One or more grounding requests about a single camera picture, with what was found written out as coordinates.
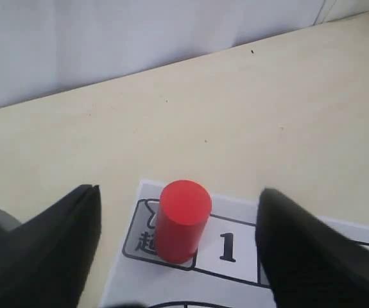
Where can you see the printed number game board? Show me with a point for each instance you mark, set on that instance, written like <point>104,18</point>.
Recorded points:
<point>225,272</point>

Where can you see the red cylinder game piece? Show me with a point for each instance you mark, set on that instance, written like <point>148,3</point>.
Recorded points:
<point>184,209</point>

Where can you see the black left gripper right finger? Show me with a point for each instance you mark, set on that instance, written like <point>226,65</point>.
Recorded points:
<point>308,263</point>

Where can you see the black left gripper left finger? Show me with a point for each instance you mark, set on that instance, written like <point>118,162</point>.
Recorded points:
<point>45,262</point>

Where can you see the white curtain backdrop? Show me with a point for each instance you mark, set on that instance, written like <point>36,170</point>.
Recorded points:
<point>48,47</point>

